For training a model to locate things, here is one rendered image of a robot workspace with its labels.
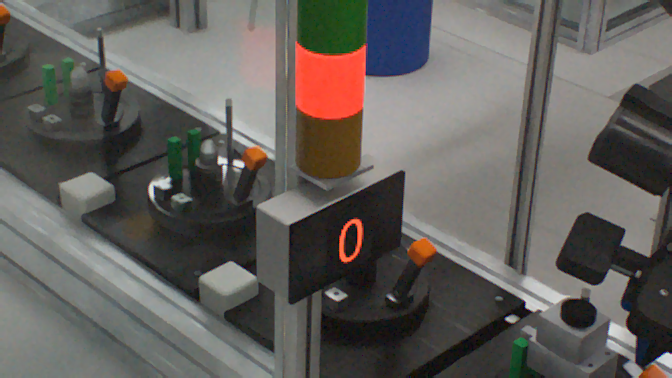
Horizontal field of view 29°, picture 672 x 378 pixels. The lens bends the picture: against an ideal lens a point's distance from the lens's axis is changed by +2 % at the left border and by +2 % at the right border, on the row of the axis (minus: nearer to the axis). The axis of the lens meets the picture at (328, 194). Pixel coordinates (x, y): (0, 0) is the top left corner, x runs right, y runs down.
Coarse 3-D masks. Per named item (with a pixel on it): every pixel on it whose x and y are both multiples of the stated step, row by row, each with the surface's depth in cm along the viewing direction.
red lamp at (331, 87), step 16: (304, 64) 91; (320, 64) 90; (336, 64) 90; (352, 64) 91; (304, 80) 92; (320, 80) 91; (336, 80) 91; (352, 80) 91; (304, 96) 92; (320, 96) 91; (336, 96) 91; (352, 96) 92; (320, 112) 92; (336, 112) 92; (352, 112) 93
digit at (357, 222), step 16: (352, 208) 97; (368, 208) 99; (336, 224) 96; (352, 224) 98; (368, 224) 99; (336, 240) 97; (352, 240) 99; (368, 240) 100; (336, 256) 98; (352, 256) 100; (368, 256) 101; (336, 272) 99
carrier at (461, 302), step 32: (384, 256) 135; (352, 288) 129; (384, 288) 130; (416, 288) 130; (448, 288) 133; (480, 288) 133; (352, 320) 125; (384, 320) 125; (416, 320) 128; (448, 320) 129; (480, 320) 129; (320, 352) 124; (352, 352) 124; (384, 352) 124; (416, 352) 124; (448, 352) 125
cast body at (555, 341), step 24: (552, 312) 111; (576, 312) 109; (528, 336) 115; (552, 336) 110; (576, 336) 108; (600, 336) 110; (528, 360) 114; (552, 360) 111; (576, 360) 109; (600, 360) 110
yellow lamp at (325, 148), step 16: (304, 112) 93; (304, 128) 94; (320, 128) 93; (336, 128) 93; (352, 128) 93; (304, 144) 94; (320, 144) 93; (336, 144) 93; (352, 144) 94; (304, 160) 95; (320, 160) 94; (336, 160) 94; (352, 160) 95; (320, 176) 95; (336, 176) 95
